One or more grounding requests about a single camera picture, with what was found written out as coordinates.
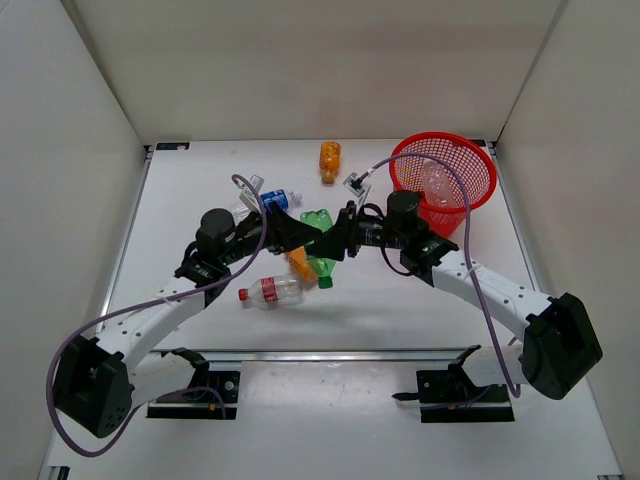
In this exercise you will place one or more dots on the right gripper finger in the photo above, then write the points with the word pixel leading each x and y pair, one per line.
pixel 333 247
pixel 345 222

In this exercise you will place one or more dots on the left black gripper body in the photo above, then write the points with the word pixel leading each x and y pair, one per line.
pixel 247 238

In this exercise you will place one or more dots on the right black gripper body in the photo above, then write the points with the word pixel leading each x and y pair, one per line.
pixel 376 231

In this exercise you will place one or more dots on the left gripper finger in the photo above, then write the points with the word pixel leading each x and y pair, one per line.
pixel 281 244
pixel 286 227

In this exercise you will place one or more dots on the orange juice bottle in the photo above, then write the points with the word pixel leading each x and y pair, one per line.
pixel 299 265
pixel 329 161

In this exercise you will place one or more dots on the green plastic bottle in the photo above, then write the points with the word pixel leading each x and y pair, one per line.
pixel 322 267

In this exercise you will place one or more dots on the clear bottle blue label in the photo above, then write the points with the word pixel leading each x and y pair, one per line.
pixel 285 199

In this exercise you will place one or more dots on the clear bottle red label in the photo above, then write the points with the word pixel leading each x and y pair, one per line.
pixel 271 292

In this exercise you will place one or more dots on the clear crushed bottle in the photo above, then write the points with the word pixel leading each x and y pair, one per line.
pixel 436 185

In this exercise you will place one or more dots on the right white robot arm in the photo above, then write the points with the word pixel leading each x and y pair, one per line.
pixel 557 345

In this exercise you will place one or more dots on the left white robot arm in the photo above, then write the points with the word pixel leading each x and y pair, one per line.
pixel 99 381

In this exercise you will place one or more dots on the red mesh plastic bin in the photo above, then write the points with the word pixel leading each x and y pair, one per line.
pixel 447 170

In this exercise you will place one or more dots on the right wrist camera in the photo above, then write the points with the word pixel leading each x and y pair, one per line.
pixel 359 187

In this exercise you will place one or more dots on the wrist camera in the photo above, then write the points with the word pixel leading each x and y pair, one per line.
pixel 250 192
pixel 359 187

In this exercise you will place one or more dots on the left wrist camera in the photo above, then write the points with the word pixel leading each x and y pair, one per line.
pixel 250 192

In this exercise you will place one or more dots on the aluminium table edge rail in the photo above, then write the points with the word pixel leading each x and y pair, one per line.
pixel 336 356

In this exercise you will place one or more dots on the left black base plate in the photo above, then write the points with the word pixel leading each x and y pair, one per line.
pixel 219 402

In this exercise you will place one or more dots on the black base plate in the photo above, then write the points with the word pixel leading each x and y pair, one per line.
pixel 219 402
pixel 447 397

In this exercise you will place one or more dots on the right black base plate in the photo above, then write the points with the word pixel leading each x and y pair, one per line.
pixel 447 397

